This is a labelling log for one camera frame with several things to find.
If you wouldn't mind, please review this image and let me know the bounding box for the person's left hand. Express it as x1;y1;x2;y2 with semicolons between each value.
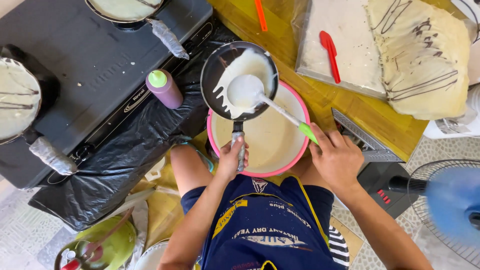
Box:
217;136;250;182

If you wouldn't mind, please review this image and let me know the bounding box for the person's right hand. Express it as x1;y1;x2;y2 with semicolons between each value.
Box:
308;122;365;193

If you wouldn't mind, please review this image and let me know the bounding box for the white ladle with green handle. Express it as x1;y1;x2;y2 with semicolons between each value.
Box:
226;74;319;145

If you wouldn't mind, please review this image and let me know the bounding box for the small black frying pan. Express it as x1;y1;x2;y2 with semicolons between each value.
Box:
200;41;280;173

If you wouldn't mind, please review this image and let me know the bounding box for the metal ruler-like bar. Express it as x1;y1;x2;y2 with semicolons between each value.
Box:
331;108;404;163

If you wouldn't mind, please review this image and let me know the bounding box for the pink batter bowl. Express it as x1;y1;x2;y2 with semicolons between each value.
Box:
206;80;311;178

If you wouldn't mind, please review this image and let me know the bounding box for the navy blue apron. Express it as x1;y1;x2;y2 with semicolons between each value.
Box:
181;175;350;270

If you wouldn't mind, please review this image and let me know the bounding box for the black plastic sheet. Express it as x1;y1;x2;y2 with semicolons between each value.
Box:
28;23;241;232

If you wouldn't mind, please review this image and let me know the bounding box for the purple squeeze bottle green cap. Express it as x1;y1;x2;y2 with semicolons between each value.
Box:
145;69;184;110

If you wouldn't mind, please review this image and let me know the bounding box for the red silicone spatula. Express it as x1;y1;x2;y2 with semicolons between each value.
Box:
319;30;341;84

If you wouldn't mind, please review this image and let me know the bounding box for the metal tray with plastic cover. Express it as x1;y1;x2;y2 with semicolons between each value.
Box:
292;0;391;100

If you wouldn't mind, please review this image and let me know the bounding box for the blue electric fan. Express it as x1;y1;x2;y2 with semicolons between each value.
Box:
388;159;480;268

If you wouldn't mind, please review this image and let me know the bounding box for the white bucket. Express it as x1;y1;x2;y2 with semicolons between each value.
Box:
133;240;170;270

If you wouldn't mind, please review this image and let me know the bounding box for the stack of chocolate-drizzled crepes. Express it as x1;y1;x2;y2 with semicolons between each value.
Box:
364;0;471;121

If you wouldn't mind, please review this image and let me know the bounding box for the orange spatula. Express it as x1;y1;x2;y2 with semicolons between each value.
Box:
254;0;268;32

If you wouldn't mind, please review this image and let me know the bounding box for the green gas cylinder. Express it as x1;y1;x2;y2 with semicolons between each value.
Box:
54;208;137;270

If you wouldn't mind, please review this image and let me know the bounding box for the black gas stove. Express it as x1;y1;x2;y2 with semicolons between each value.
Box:
0;0;214;190

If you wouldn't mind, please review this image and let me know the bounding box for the frying pan with plain crepe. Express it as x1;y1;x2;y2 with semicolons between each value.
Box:
85;0;190;61

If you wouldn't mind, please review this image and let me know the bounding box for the frying pan with chocolate-striped crepe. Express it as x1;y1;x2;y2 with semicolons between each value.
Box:
0;44;78;176

